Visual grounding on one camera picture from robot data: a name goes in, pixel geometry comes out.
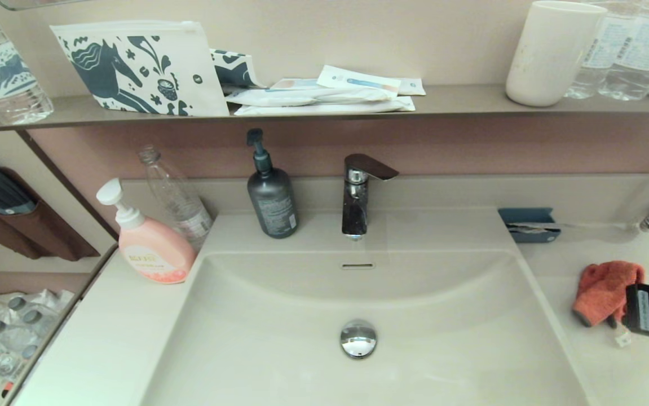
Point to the empty clear plastic bottle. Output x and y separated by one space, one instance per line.
180 203

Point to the chrome drain stopper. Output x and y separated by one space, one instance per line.
358 338

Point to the chrome faucet body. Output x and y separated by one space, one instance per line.
354 208

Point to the deer print water bottle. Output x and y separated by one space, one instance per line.
3 73

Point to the brown wall shelf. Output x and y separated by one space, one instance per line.
459 104

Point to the beige towel rail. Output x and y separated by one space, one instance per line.
70 317

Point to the chrome faucet lever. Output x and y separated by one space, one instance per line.
369 166

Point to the orange microfibre cloth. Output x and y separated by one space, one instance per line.
603 290

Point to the tall white tumbler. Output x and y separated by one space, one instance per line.
551 56

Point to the white packet blue stripe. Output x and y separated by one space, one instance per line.
358 79

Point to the blue plastic tray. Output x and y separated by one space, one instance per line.
527 215

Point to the pale pink packet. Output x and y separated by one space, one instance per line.
296 84

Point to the flat white packet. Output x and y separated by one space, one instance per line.
358 108

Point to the dark grey soap dispenser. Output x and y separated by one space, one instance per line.
272 203

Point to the white ceramic sink basin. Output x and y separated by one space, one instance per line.
442 316

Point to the white horse print pouch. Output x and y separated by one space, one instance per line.
132 67

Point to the small white sachet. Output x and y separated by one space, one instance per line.
412 86

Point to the pink detergent pump bottle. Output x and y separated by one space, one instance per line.
155 248

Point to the white label water bottle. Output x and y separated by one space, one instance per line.
606 51
640 56

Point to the small blue print pouch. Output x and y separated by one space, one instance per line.
237 70

